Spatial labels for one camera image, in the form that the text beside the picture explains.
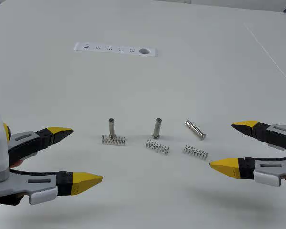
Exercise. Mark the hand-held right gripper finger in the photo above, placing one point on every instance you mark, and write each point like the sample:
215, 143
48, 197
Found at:
267, 133
257, 168

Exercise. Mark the silver coil spring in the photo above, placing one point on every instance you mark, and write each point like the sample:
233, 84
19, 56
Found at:
114, 140
195, 152
157, 147

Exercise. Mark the silver metal pin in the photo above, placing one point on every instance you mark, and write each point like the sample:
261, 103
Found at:
157, 127
111, 127
195, 130

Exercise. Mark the white built-in power strip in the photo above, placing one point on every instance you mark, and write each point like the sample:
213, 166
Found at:
114, 48

